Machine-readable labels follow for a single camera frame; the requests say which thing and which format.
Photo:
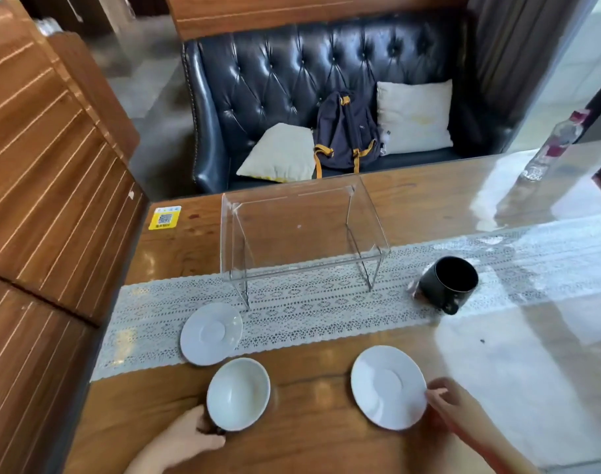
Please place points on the person's left hand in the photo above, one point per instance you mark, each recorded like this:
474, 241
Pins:
182, 439

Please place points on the person's right hand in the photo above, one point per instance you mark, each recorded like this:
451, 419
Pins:
461, 412

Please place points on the black cup with white inside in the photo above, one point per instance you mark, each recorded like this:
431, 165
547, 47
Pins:
239, 394

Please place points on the white saucer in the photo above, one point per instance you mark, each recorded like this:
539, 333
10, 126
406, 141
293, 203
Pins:
388, 387
211, 334

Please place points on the black mug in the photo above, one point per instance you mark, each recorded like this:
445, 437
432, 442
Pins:
448, 283

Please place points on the clear acrylic stand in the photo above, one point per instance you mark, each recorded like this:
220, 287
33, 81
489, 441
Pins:
300, 227

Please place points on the white lace table runner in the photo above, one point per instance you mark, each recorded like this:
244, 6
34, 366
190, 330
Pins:
330, 310

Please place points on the yellow code sticker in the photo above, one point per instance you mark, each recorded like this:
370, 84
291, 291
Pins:
164, 218

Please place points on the clear plastic water bottle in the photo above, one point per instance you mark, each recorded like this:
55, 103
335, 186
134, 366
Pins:
552, 148

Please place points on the cream cushion with yellow print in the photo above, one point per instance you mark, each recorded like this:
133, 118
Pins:
414, 115

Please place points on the cream cushion with yellow edge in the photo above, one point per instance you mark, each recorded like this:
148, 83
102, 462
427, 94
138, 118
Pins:
281, 152

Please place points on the plain wooden side panel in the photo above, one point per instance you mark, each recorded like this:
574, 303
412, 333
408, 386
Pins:
98, 93

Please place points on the grey curtain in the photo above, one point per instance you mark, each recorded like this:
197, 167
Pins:
517, 44

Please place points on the dark tufted leather sofa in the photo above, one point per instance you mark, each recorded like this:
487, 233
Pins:
281, 69

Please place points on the wooden panel behind sofa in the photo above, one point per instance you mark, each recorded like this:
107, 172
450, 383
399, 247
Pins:
281, 14

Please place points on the striped wooden partition wall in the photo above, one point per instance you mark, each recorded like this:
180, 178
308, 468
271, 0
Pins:
44, 192

